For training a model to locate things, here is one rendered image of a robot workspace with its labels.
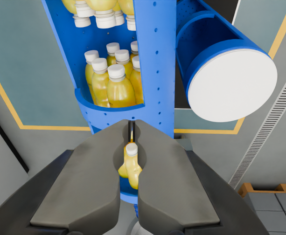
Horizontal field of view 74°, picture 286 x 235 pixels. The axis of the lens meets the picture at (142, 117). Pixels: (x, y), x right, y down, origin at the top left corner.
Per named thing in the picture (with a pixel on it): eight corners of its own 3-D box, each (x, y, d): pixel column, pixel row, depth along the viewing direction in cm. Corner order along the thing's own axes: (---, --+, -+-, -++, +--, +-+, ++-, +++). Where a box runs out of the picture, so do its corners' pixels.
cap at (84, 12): (93, 3, 39) (95, 13, 40) (93, 0, 42) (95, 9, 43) (73, 6, 38) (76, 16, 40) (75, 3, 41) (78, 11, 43)
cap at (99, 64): (111, 66, 50) (109, 60, 49) (101, 73, 48) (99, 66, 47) (100, 64, 52) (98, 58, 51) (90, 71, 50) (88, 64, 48)
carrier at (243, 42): (218, 8, 124) (180, -12, 117) (298, 68, 58) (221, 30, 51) (194, 48, 141) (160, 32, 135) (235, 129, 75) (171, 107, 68)
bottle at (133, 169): (128, 175, 78) (121, 145, 66) (145, 171, 79) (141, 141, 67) (130, 190, 73) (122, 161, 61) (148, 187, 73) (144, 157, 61)
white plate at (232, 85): (298, 71, 57) (296, 69, 58) (222, 33, 50) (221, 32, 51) (236, 130, 74) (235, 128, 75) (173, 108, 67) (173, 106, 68)
